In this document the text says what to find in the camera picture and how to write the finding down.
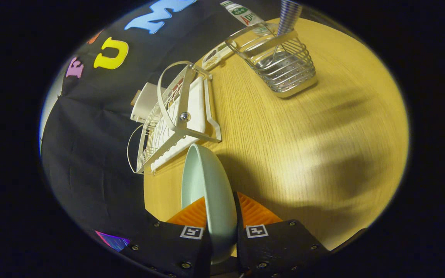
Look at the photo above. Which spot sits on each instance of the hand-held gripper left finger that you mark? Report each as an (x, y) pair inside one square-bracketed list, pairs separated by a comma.
[(168, 247)]

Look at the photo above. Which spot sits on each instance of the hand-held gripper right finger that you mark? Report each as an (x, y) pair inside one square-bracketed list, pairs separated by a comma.
[(276, 247)]

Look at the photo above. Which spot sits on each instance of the pale green plate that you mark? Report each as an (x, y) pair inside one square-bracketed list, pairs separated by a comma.
[(214, 193)]

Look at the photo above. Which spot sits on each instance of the black backdrop cloth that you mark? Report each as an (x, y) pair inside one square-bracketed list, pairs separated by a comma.
[(91, 154)]

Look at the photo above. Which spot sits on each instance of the white toaster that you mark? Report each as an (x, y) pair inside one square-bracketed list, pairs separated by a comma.
[(147, 102)]

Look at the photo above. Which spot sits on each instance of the white divided snack tray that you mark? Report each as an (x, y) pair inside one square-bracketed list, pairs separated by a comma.
[(214, 58)]

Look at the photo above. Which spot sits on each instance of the white green drink bottle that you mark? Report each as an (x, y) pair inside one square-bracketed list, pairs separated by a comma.
[(245, 14)]

